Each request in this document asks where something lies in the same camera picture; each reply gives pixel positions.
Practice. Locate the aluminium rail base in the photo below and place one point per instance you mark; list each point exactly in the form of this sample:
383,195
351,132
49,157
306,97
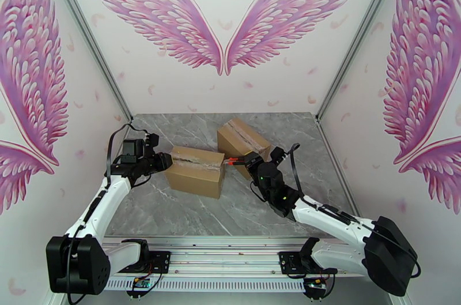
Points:
223,260

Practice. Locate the aluminium frame post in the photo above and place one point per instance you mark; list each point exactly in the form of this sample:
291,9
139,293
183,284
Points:
360,44
90,44

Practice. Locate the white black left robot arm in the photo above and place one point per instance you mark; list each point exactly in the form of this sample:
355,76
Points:
101,206

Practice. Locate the large taped cardboard box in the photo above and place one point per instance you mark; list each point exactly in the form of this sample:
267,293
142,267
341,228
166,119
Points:
194,181

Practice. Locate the small green circuit board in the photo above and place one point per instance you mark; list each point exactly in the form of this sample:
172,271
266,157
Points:
315,282
142,282

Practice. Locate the orange black utility knife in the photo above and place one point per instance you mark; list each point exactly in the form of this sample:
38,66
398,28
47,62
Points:
234,161

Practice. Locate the small taped cardboard box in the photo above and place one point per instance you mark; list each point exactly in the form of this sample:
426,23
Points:
234,142

